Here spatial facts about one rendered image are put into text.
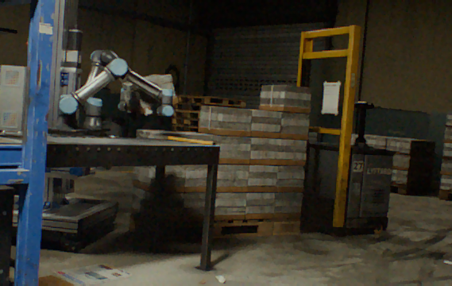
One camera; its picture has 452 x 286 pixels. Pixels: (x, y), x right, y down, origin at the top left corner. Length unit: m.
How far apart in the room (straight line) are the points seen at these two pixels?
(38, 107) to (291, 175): 2.85
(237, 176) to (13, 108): 1.79
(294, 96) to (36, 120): 2.81
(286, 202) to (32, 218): 2.81
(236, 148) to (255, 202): 0.50
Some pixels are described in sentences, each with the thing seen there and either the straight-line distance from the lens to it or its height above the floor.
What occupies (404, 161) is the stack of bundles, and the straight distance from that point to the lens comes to 8.95.
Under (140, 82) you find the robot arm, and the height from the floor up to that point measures 1.18.
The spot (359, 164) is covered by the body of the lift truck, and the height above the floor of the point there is 0.65.
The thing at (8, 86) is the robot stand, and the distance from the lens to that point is 4.42.
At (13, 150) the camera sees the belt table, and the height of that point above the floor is 0.77.
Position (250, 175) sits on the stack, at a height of 0.51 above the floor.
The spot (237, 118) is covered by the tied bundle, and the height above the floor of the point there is 0.97.
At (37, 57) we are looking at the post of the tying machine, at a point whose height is 1.19.
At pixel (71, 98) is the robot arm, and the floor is 1.03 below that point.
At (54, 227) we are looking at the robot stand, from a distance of 4.07.
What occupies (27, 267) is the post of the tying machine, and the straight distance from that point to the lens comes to 2.73.
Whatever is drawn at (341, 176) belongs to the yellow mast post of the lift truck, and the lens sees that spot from 5.11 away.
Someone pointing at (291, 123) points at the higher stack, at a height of 0.97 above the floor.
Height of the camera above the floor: 1.02
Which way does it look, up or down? 3 degrees down
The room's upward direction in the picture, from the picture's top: 4 degrees clockwise
